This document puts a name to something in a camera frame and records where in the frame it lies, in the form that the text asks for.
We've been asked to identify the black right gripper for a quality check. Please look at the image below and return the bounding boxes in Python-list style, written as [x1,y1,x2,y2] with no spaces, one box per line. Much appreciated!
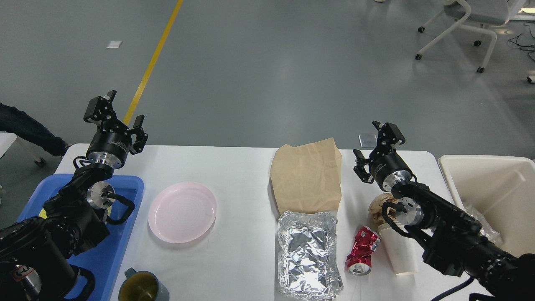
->
[353,121,414,192]

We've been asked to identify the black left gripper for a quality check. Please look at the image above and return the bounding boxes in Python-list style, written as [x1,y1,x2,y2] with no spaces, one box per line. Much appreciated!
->
[84,90,148,169]

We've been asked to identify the brown paper bag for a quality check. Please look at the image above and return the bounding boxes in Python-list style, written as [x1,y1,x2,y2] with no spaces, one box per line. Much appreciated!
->
[270,138,342,214]

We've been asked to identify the pink plastic plate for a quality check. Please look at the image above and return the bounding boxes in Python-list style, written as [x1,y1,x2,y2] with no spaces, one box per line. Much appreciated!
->
[148,181,217,244]

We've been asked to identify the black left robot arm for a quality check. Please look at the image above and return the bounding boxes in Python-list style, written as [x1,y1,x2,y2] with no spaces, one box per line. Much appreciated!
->
[0,90,148,301]

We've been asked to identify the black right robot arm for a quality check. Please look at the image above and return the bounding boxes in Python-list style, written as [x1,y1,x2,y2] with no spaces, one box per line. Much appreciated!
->
[353,121,535,301]

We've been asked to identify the silver floor socket plate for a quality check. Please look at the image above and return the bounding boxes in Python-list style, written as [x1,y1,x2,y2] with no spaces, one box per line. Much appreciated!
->
[359,133,377,148]

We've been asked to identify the crumpled brown paper ball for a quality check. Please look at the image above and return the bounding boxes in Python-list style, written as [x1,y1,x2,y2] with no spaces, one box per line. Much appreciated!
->
[368,193,399,226]

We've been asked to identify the white paper cup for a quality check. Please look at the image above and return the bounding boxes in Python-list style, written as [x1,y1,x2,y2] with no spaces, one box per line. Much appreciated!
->
[378,223,419,276]

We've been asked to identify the person leg dark trousers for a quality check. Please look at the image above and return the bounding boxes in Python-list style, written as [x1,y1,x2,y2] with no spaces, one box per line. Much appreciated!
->
[0,103,71,157]

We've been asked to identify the crushed red soda can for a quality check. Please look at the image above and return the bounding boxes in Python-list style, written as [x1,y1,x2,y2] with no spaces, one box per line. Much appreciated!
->
[345,225,381,276]

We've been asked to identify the beige plastic bin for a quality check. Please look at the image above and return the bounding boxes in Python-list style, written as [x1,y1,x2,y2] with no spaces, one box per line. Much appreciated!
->
[438,155,535,258]

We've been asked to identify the aluminium foil tray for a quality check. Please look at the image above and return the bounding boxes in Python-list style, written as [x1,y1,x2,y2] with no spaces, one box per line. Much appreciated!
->
[277,210,344,301]

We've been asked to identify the clear plastic wrap in bin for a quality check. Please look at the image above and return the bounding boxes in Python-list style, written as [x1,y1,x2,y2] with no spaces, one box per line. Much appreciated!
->
[463,204,503,246]

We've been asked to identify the blue plastic tray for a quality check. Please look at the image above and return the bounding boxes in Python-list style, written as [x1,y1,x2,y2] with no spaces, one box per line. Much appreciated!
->
[17,174,145,301]

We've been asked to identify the white office chair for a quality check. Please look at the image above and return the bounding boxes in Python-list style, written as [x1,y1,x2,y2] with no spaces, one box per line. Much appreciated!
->
[415,0,534,74]

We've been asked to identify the black floor cables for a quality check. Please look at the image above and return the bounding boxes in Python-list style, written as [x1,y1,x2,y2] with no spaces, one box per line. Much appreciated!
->
[507,21,535,63]

